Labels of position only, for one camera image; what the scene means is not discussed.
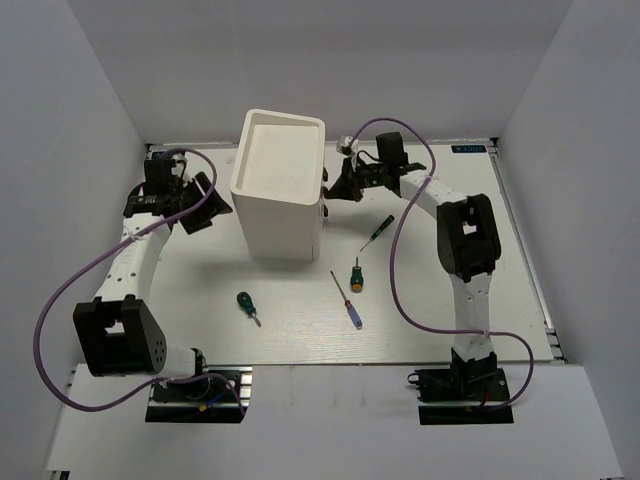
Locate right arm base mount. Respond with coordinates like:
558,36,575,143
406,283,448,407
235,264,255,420
407,368,514,426

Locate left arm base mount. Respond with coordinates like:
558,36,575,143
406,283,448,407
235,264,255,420
145,366,253,424

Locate thin green precision screwdriver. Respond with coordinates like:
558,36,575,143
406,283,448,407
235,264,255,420
360,215,395,251

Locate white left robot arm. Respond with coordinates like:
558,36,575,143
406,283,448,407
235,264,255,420
73,149,232,399

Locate blue red long screwdriver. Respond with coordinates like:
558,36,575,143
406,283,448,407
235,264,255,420
330,271,363,330

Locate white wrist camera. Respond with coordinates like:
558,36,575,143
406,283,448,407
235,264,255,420
159,149,188,175
336,135,358,157

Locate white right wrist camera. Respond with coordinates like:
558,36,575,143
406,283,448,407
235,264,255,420
336,135,358,157

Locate white drawer cabinet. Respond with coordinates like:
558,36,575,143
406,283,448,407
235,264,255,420
230,109,325,261

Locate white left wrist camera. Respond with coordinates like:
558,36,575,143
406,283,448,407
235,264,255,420
159,149,188,175

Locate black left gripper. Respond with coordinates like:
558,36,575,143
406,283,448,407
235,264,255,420
171,171,232,234

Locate green orange stubby screwdriver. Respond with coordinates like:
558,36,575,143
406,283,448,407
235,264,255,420
349,258,364,293

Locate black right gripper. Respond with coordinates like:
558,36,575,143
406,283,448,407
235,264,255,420
327,156,388,203

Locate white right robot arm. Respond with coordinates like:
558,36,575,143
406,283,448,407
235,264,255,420
325,132,501,399

